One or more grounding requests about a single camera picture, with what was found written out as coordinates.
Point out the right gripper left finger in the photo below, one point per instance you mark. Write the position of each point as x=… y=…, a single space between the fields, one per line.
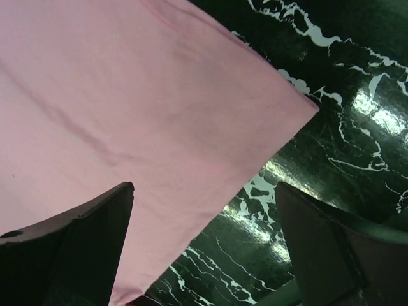
x=71 y=258

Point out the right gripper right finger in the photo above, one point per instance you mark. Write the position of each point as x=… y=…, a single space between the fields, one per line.
x=339 y=258

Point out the pink t shirt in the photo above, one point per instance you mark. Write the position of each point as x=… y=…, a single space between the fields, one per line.
x=157 y=93

